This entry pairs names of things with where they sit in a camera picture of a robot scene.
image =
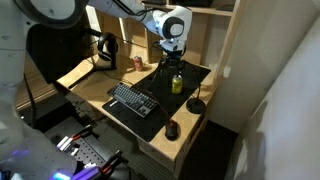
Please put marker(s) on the wooden shelf unit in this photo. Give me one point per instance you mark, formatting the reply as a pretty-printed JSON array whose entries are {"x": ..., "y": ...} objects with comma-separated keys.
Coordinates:
[{"x": 210, "y": 39}]

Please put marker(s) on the yellow soda can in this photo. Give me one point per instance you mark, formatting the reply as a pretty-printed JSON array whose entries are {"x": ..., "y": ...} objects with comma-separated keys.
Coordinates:
[{"x": 177, "y": 84}]

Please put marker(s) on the black mechanical keyboard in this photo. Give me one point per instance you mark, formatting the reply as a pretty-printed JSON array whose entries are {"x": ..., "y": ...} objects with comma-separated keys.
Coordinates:
[{"x": 132, "y": 98}]

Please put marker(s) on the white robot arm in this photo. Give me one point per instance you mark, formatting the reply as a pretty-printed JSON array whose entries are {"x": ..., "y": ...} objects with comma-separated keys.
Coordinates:
[{"x": 20, "y": 15}]

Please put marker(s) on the pink soda can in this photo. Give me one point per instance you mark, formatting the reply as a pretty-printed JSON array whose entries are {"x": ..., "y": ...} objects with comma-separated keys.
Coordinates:
[{"x": 138, "y": 63}]

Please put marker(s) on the black red computer mouse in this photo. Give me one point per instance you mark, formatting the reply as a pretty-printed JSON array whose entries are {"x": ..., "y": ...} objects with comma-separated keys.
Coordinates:
[{"x": 171, "y": 132}]

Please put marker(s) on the black headphones on stand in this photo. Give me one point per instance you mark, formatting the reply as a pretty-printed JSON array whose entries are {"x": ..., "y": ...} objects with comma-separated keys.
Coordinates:
[{"x": 108, "y": 48}]

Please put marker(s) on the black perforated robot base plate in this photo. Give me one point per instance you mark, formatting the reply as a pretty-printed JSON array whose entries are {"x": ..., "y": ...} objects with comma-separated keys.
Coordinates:
[{"x": 81, "y": 143}]

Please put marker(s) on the black desk mat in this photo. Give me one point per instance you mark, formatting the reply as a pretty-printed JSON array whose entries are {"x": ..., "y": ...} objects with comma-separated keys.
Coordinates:
[{"x": 159, "y": 87}]

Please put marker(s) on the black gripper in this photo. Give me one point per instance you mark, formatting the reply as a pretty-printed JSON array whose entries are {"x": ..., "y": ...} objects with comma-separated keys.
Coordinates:
[{"x": 172, "y": 59}]

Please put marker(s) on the black computer monitor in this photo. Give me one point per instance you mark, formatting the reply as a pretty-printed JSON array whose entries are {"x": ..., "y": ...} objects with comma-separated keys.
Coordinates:
[{"x": 58, "y": 51}]

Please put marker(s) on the black desk lamp base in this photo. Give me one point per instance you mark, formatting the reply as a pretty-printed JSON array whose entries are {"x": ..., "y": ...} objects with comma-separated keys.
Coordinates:
[{"x": 195, "y": 106}]

